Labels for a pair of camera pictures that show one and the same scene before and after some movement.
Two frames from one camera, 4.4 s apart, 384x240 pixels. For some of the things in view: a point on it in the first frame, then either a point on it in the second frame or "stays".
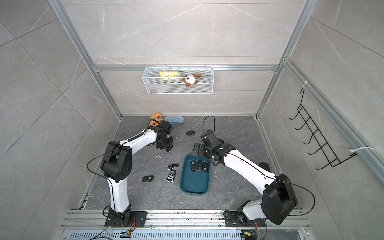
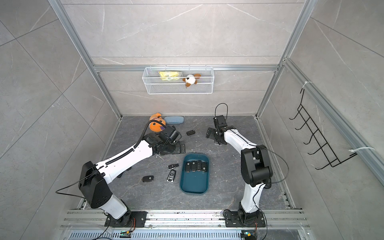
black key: (199, 165) stays
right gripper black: (201, 147) -> (213, 131)
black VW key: (193, 165) stays
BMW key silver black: (171, 175) stays
